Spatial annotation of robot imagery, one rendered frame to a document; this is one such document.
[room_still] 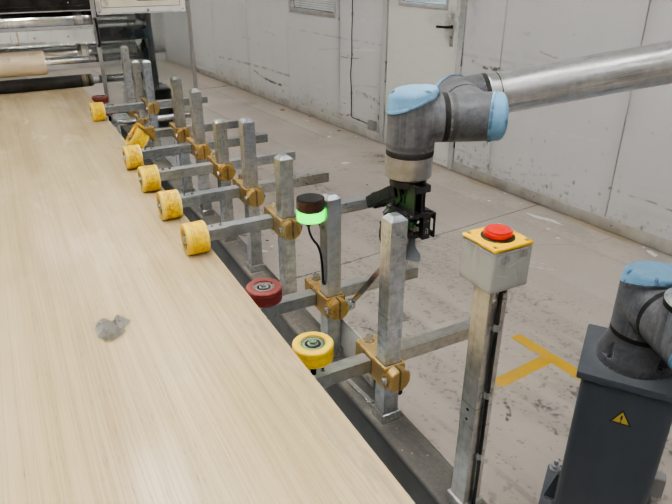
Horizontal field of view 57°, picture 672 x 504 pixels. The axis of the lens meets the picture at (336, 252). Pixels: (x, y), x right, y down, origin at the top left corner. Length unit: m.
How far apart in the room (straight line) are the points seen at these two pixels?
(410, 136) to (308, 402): 0.50
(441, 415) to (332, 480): 1.53
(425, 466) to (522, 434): 1.21
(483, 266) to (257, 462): 0.44
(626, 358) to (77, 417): 1.29
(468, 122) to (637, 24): 2.88
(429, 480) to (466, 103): 0.69
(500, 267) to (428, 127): 0.36
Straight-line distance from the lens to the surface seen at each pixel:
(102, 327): 1.30
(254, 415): 1.04
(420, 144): 1.14
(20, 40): 3.67
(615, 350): 1.76
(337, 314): 1.40
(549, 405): 2.59
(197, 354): 1.20
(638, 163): 4.02
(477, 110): 1.15
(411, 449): 1.28
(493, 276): 0.87
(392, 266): 1.12
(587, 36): 4.15
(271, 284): 1.39
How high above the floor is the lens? 1.58
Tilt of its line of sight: 26 degrees down
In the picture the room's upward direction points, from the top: straight up
